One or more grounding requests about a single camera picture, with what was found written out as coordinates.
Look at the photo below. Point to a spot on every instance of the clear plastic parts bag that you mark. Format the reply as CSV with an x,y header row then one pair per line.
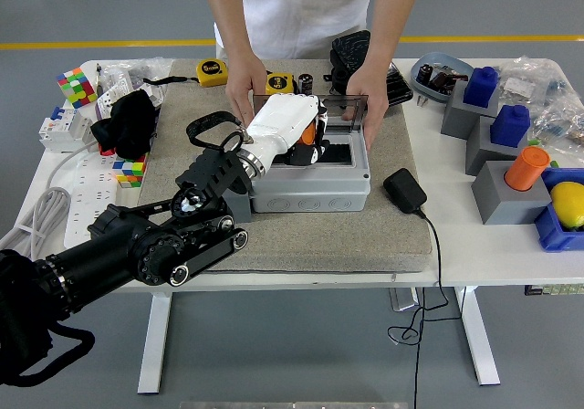
x,y
150,66
563,123
520,85

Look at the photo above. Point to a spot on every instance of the blue plastic block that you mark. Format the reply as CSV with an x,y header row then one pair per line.
x,y
510,126
480,87

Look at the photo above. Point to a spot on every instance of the brown capacitor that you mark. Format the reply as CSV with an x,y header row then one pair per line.
x,y
440,82
458,79

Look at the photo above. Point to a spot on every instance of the person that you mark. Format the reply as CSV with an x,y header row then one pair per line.
x,y
305,12

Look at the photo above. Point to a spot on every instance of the white power strip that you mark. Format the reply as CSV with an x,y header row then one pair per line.
x,y
89,194

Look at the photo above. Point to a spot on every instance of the black capacitor with silver cap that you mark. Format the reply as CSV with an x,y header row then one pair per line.
x,y
425,73

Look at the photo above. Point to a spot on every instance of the smoked transparent box lid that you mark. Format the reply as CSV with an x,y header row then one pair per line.
x,y
344,108

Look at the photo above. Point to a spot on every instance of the grey block holder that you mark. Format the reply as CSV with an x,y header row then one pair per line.
x,y
479,153
456,119
506,206

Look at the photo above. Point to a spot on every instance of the blue-grey oval tray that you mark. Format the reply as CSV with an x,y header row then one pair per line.
x,y
422,90

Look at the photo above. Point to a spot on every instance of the blue plastic bin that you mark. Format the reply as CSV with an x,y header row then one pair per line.
x,y
554,235

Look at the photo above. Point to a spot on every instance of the white socket in packaging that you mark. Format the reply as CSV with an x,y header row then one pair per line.
x,y
111,98

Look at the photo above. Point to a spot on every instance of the metal screws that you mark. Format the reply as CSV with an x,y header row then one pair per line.
x,y
421,101

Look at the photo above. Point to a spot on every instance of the grey block with round hole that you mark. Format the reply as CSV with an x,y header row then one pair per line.
x,y
239,206

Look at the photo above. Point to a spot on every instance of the person's right forearm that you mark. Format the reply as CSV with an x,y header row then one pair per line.
x,y
235,39

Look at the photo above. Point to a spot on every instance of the person's left hand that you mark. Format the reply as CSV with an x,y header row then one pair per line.
x,y
376,94

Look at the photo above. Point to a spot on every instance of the person's right hand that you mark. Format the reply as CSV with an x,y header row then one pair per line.
x,y
244,85

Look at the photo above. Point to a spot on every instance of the grey electrical junction box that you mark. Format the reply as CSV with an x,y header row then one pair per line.
x,y
315,190

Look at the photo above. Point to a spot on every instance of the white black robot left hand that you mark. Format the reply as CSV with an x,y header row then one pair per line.
x,y
283,121

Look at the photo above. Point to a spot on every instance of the black cloth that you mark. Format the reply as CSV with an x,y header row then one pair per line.
x,y
130,123

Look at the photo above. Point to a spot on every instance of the orange cylinder battery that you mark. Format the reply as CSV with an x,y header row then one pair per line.
x,y
309,135
525,169

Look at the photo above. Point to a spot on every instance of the person's left forearm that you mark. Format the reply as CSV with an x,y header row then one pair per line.
x,y
385,34

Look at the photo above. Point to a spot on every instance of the silver box under table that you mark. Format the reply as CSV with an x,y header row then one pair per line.
x,y
402,298

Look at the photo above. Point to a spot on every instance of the black power adapter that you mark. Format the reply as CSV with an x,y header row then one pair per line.
x,y
405,190

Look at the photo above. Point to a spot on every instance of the table height control panel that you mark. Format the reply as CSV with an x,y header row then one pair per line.
x,y
554,290

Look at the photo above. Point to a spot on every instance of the grey-brown mat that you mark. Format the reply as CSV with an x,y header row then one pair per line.
x,y
319,244

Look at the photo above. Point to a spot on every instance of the yellow lemon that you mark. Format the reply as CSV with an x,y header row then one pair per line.
x,y
568,206

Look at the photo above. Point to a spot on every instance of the black cylindrical capacitor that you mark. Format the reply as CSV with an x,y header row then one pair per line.
x,y
305,85

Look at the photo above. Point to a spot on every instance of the large multicolour puzzle cube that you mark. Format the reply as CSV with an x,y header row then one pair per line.
x,y
76,87

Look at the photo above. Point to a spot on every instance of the white circuit breaker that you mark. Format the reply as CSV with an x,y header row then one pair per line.
x,y
59,130

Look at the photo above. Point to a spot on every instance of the small multicolour puzzle cube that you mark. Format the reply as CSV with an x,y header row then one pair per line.
x,y
130,170

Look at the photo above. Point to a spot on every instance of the thin pen tool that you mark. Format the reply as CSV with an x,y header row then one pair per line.
x,y
98,78

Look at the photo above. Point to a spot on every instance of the white table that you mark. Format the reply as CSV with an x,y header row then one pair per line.
x,y
479,258

